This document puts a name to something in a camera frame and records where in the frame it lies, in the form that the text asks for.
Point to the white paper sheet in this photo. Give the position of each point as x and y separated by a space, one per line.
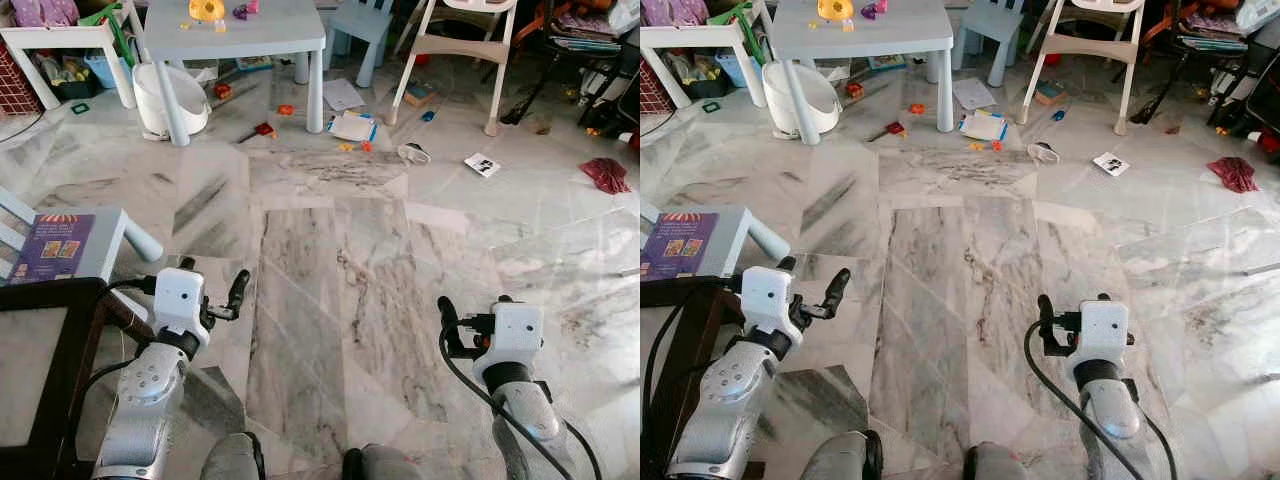
343 94
973 93

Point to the orange toy block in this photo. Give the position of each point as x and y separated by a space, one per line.
222 91
854 91

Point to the red toy tool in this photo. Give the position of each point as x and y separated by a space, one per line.
265 129
895 128

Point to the grey right robot leg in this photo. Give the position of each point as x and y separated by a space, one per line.
1000 463
385 465

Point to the dark wooden glass table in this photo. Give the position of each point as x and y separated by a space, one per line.
60 295
690 292

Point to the dark red cloth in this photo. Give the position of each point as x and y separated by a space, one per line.
1233 175
605 175

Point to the pink patterned bag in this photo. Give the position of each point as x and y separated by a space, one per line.
672 12
45 12

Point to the white printed card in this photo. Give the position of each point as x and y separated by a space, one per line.
1110 164
482 165

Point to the grey left robot leg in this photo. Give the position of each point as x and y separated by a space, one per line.
230 460
835 458

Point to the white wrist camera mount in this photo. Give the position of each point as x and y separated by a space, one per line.
515 335
1100 335
180 300
770 298

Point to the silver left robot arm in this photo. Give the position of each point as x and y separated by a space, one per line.
722 395
148 395

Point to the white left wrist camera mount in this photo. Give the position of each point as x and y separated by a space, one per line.
770 298
180 300

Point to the light blue kids chair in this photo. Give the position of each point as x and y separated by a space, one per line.
990 22
110 240
362 22
735 235

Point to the white plastic bucket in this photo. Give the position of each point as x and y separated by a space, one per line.
785 98
155 100

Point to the white blue booklet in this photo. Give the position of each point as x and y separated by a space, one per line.
352 127
982 126

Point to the small brown teal box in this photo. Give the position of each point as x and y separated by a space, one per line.
418 95
1050 94

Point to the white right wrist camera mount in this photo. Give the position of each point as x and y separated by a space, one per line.
1100 335
515 335

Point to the purple pink toy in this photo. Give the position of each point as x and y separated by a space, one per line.
872 11
243 11

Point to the red plastic basket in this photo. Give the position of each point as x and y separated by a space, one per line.
15 85
652 92

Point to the purple picture book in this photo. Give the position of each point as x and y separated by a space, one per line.
52 250
680 245

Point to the stack of books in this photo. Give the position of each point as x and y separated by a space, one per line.
1212 32
585 32

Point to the grey robot leg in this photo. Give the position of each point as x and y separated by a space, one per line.
230 460
385 465
835 458
1000 463

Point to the white baby high chair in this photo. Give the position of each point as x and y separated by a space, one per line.
455 48
1085 48

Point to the grey kids table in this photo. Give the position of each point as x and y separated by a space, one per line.
235 35
865 35

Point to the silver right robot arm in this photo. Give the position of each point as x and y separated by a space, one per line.
528 410
1112 408

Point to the white low shelf table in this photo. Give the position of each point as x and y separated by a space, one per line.
690 36
60 36

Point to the black stroller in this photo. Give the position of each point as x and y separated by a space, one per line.
1245 100
610 95

